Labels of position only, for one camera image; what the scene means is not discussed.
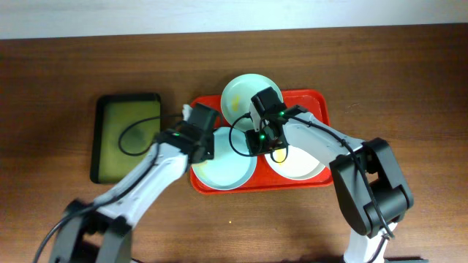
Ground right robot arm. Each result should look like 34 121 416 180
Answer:
246 88 414 263

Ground light blue plate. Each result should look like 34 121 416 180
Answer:
192 127 257 191

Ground black tray with green liquid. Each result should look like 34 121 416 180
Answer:
90 93 161 184

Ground red plastic tray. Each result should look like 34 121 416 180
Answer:
189 89 333 195

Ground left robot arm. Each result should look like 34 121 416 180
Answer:
49 104 219 262

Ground mint green plate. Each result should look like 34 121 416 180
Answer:
221 74 284 125

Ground cream white plate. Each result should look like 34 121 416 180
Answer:
265 145 325 180

